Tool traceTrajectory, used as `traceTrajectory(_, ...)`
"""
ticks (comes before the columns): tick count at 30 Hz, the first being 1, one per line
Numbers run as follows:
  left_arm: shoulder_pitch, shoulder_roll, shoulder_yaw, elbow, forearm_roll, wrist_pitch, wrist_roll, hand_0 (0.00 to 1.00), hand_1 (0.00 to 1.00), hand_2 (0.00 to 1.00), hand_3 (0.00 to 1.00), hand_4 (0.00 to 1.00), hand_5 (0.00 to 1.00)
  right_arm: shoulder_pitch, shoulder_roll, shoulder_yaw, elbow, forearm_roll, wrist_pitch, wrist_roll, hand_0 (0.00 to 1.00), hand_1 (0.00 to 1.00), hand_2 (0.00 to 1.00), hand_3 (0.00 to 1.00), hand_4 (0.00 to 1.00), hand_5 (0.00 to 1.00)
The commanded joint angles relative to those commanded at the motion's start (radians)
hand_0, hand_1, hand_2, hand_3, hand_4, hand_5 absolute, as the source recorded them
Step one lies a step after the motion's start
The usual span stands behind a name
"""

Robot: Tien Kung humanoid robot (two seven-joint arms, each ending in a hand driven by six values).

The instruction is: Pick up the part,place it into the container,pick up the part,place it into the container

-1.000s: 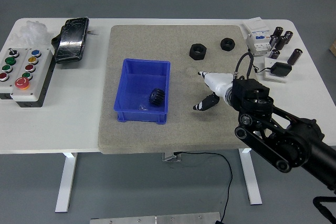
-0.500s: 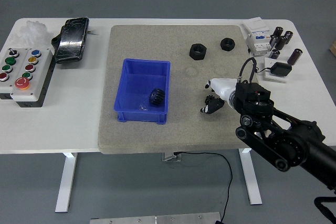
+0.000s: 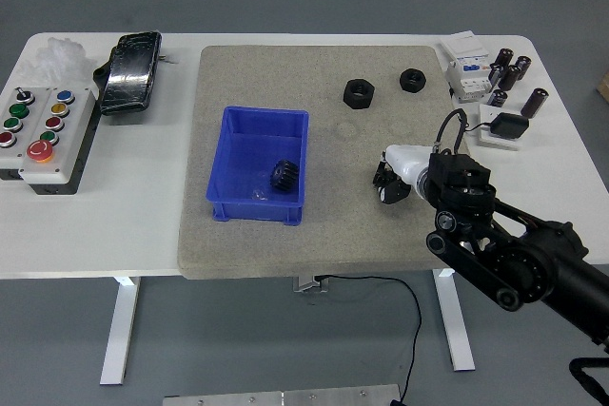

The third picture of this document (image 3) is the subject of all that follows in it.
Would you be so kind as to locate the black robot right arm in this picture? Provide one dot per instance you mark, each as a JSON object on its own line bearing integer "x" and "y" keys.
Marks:
{"x": 523, "y": 254}

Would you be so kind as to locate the white square plate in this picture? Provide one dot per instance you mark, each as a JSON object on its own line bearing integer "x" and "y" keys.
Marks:
{"x": 495, "y": 142}

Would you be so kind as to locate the silver table bracket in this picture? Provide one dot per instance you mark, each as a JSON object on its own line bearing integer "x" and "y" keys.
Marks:
{"x": 310, "y": 284}

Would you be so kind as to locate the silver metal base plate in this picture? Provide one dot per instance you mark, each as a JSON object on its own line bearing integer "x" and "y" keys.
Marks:
{"x": 280, "y": 396}

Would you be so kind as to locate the white circuit breaker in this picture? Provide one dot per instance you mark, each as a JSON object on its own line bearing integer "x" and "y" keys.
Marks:
{"x": 468, "y": 71}

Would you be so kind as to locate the small black hex nut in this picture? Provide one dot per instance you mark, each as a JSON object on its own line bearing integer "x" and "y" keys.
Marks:
{"x": 412, "y": 80}

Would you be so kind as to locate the black flat puck device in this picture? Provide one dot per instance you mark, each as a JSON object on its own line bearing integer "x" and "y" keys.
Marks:
{"x": 510, "y": 124}

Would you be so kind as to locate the brown cardboard box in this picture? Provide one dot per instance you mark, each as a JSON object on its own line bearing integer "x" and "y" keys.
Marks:
{"x": 603, "y": 86}

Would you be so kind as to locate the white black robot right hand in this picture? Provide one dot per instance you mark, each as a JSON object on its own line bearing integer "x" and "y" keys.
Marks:
{"x": 404, "y": 161}

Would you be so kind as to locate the small clear plastic piece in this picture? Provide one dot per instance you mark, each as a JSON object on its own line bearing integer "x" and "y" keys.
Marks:
{"x": 258, "y": 194}

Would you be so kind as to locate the crumpled clear plastic bag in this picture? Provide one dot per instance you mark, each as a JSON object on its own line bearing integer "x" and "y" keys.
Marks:
{"x": 57, "y": 61}

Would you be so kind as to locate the blue plastic box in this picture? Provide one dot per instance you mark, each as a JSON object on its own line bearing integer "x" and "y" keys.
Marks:
{"x": 247, "y": 154}

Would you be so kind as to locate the grey-brown foam mat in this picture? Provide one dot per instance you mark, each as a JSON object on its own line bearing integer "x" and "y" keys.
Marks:
{"x": 295, "y": 244}

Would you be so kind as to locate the white table leg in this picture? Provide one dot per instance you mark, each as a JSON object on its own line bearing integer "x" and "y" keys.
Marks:
{"x": 454, "y": 325}
{"x": 119, "y": 330}

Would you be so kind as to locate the white button box with selector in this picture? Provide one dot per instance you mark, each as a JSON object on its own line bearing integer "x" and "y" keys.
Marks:
{"x": 14, "y": 116}

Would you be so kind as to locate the white button box with e-stop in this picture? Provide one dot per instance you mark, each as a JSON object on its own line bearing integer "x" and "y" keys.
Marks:
{"x": 52, "y": 140}

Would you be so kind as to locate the black plastic-wrapped pedal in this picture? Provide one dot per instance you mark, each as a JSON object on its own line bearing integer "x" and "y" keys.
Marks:
{"x": 128, "y": 75}

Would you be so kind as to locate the dark cylindrical capacitor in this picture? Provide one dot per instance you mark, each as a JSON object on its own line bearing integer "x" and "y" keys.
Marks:
{"x": 535, "y": 102}
{"x": 504, "y": 57}
{"x": 497, "y": 97}
{"x": 522, "y": 67}
{"x": 510, "y": 77}
{"x": 495, "y": 74}

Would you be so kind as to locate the large black gear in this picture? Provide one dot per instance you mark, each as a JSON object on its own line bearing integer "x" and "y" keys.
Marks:
{"x": 284, "y": 176}

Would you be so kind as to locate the large black hex nut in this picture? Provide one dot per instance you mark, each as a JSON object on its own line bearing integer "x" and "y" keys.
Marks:
{"x": 359, "y": 93}

